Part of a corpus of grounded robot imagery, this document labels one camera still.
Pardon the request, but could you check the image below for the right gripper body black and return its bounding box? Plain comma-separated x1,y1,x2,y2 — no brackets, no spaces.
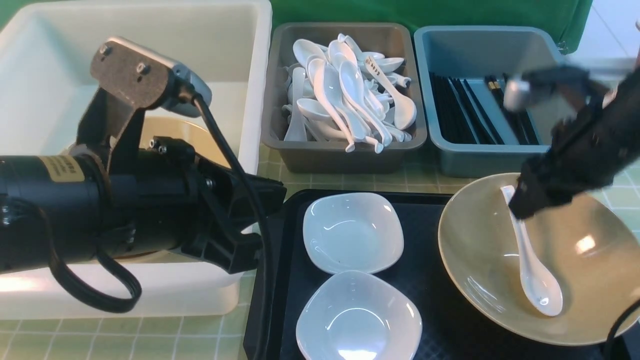
509,64,640,220

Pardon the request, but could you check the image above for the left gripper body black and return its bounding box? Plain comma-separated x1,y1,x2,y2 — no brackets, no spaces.
75,87,288,275

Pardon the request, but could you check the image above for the beige noodle bowl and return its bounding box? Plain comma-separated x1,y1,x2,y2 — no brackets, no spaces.
438,172,640,346

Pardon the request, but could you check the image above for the white ceramic soup spoon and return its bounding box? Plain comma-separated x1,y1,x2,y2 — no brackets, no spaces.
507,208,563,317

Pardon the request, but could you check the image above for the white square dish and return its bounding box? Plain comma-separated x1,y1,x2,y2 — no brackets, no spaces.
302,193,405,274
295,270,423,360

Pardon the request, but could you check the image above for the white square dish front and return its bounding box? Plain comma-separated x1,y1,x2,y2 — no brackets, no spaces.
295,270,423,360

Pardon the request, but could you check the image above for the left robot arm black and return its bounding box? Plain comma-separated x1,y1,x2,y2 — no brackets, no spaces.
1,85,262,274

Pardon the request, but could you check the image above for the beige bowl stack in tub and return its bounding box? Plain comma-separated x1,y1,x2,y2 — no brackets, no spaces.
139,116,230,168

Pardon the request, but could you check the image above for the black chopsticks pile in bin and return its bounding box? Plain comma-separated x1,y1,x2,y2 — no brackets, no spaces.
429,71,541,146

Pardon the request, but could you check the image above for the teal plastic chopstick bin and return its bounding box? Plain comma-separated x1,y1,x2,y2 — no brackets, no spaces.
413,25,575,178

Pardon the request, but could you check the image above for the large white plastic tub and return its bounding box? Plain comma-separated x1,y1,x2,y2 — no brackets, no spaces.
0,0,272,321

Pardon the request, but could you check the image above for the white spoon with lettering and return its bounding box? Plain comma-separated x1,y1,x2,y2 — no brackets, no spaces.
364,55,418,131

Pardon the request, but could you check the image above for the grey plastic spoon bin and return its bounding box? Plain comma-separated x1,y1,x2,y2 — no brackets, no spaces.
262,22,428,174

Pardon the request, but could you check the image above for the white spoon in bin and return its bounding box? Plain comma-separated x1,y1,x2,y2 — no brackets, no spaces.
338,60,393,147

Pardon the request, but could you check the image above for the black serving tray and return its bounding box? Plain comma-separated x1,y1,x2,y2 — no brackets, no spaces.
266,189,604,360

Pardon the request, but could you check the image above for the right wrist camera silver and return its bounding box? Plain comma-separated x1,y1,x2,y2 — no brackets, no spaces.
503,77,531,112

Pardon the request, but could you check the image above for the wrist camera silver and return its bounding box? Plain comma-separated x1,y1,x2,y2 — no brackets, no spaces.
503,77,531,112
89,36,213,118

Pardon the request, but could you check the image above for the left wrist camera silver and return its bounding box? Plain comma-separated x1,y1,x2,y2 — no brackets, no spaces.
89,36,213,118

